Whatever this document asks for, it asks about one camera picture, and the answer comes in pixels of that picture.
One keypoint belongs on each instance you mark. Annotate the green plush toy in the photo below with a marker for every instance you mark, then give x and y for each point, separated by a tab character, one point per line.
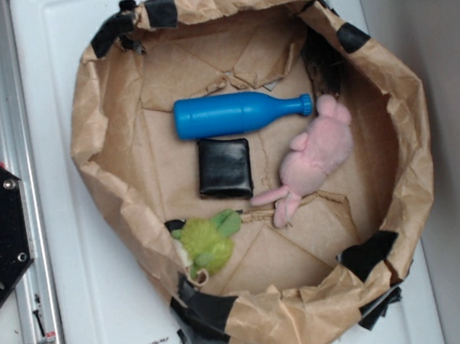
207	243

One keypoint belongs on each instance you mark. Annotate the black square pouch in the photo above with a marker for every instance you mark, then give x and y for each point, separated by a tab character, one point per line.
225	168

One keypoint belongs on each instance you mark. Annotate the blue plastic bottle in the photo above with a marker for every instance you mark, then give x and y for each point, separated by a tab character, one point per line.
234	113

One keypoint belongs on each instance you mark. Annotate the pink plush bunny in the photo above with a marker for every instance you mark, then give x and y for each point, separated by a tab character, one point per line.
315	153

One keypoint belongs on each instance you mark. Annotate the aluminium frame rail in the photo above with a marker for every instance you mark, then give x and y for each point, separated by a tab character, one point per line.
39	312

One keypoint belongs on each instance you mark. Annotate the brown paper bin with tape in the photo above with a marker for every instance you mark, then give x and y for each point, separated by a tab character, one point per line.
351	242

